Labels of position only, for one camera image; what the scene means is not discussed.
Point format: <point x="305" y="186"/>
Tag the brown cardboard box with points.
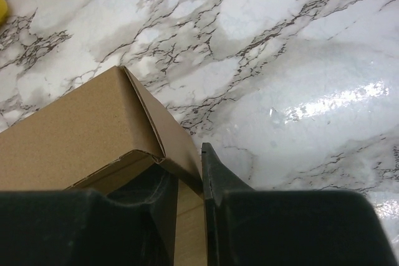
<point x="100" y="136"/>

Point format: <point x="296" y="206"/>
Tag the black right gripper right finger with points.
<point x="249" y="227"/>

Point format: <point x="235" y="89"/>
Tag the yellow plastic shopping basket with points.
<point x="3" y="11"/>

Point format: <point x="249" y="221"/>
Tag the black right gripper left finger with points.
<point x="134" y="225"/>

